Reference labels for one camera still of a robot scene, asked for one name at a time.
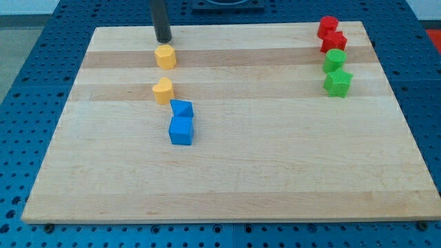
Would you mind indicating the blue triangle block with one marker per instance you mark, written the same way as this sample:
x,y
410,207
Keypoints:
x,y
182,108

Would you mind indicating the light wooden board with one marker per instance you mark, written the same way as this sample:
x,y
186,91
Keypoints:
x,y
269,145

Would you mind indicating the yellow heart block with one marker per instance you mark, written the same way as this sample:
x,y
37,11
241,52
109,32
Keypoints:
x,y
163,91

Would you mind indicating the yellow hexagon block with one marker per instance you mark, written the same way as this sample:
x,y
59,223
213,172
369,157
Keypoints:
x,y
165,56

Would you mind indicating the blue cube block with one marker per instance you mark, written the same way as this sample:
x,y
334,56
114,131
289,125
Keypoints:
x,y
181,130

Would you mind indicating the green star block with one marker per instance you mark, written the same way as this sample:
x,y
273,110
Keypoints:
x,y
337,83

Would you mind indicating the green cylinder block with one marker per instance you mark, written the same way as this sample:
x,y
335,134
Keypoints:
x,y
334,59

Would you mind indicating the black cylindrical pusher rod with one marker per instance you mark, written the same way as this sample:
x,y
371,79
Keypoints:
x,y
160,20

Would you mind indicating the red star block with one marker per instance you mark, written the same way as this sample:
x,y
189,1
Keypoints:
x,y
333,40

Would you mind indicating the red cylinder block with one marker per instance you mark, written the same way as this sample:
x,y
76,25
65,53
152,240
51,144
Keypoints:
x,y
327,24

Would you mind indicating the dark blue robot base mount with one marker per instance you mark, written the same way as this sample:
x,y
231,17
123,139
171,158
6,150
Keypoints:
x,y
226,5

